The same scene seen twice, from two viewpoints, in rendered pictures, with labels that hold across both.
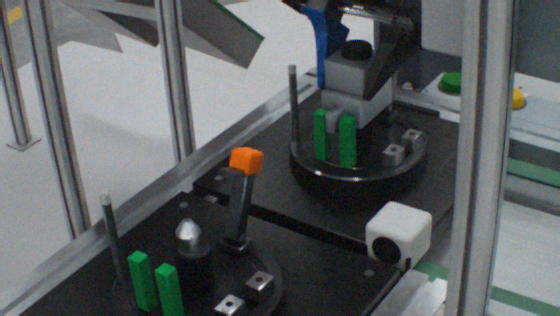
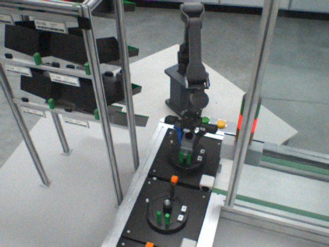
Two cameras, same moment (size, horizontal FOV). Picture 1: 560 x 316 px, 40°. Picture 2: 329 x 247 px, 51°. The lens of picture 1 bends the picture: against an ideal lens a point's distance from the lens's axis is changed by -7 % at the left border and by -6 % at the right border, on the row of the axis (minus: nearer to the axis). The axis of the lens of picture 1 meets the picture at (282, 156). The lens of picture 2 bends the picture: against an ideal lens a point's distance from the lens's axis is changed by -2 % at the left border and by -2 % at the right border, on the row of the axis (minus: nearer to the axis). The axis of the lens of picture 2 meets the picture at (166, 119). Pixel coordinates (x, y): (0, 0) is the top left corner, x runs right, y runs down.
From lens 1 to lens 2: 0.67 m
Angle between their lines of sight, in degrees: 20
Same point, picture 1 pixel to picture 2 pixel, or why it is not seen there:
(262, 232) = not seen: hidden behind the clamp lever
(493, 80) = (239, 169)
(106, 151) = (98, 150)
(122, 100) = (93, 127)
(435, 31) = (223, 154)
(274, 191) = (170, 173)
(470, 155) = (232, 180)
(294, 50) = (140, 96)
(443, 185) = (212, 163)
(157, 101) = not seen: hidden behind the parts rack
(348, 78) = (188, 144)
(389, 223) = (205, 182)
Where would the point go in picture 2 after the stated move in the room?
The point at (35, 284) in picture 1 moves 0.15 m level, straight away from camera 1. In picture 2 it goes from (120, 218) to (95, 190)
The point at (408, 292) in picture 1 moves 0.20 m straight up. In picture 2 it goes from (214, 199) to (219, 164)
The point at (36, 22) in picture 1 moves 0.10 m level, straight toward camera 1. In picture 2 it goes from (112, 154) to (129, 175)
